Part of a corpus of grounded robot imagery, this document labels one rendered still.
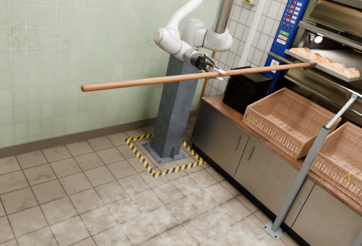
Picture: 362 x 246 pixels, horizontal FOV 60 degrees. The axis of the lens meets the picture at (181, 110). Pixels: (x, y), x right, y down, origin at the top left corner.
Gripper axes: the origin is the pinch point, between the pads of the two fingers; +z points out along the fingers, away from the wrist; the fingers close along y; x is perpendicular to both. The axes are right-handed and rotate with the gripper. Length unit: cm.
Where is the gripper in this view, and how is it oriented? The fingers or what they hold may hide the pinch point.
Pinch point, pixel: (218, 74)
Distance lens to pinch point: 174.5
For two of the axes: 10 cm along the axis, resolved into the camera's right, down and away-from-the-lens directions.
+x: -7.7, 1.4, -6.2
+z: 6.0, 5.0, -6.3
